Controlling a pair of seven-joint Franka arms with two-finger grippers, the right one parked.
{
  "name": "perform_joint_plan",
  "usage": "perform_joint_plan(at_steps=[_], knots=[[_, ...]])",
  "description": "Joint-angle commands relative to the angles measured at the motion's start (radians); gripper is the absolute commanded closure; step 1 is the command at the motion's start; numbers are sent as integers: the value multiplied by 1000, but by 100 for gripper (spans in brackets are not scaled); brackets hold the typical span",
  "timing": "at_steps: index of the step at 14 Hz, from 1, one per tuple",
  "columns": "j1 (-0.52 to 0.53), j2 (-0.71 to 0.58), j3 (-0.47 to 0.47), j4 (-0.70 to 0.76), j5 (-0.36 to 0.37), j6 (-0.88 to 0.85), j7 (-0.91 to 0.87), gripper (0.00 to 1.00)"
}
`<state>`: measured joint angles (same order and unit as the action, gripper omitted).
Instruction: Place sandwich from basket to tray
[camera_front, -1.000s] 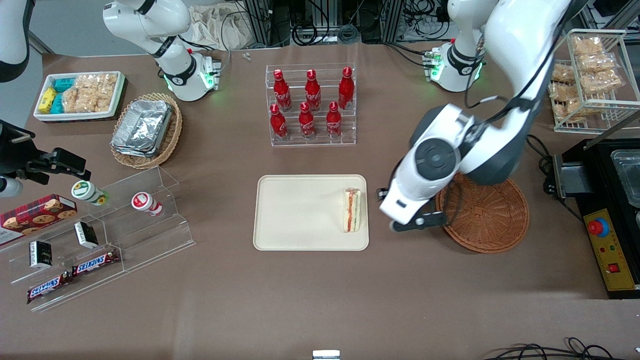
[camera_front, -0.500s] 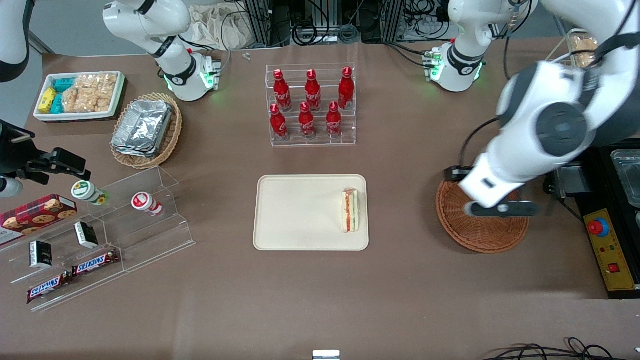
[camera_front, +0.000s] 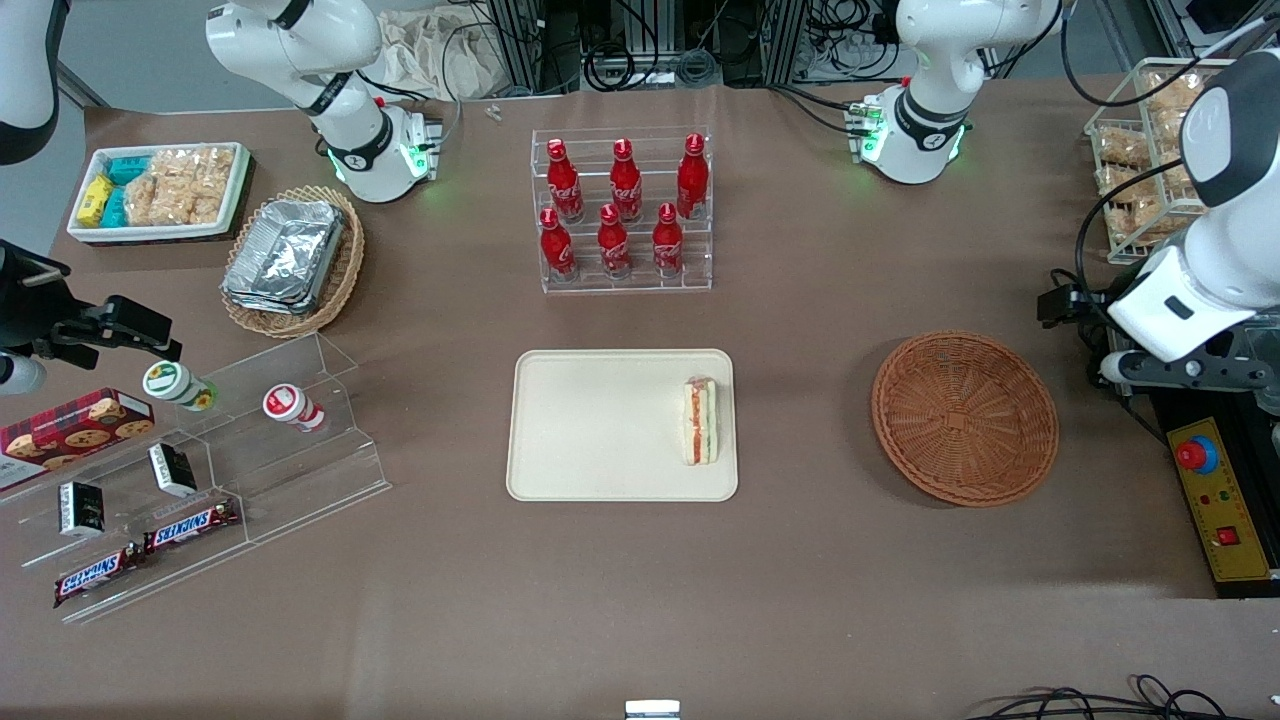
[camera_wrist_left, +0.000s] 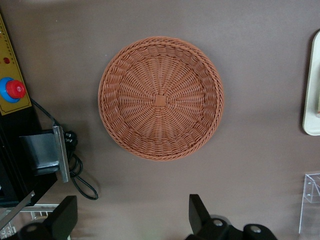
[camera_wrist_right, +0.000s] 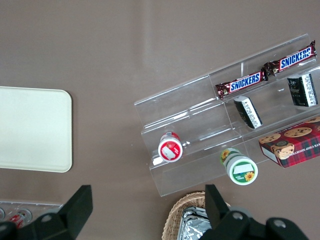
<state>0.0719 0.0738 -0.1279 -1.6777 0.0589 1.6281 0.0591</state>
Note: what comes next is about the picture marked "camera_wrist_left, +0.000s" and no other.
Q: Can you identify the silver aluminium bar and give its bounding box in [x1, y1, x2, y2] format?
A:
[0, 191, 36, 227]

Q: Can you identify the white wire rack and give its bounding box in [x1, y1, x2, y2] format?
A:
[0, 203, 61, 240]

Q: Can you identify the black power cable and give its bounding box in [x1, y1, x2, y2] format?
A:
[30, 98, 99, 201]

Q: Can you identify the round brown wicker basket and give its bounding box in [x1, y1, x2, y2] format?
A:
[97, 36, 225, 162]

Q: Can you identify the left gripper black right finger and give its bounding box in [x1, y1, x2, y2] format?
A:
[186, 193, 278, 240]

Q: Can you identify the red emergency stop button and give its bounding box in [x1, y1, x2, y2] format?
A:
[0, 76, 27, 104]

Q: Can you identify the clear acrylic can rack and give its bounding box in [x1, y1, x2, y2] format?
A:
[298, 171, 320, 235]

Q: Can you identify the cream plastic tray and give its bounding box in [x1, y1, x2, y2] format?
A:
[301, 29, 320, 137]

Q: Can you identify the black power plug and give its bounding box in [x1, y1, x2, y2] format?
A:
[64, 130, 79, 152]

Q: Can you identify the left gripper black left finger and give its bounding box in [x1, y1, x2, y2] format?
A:
[12, 195, 79, 240]

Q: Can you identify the grey metal bracket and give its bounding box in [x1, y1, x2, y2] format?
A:
[18, 125, 71, 184]

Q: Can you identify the yellow control panel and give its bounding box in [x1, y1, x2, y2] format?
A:
[0, 12, 33, 116]

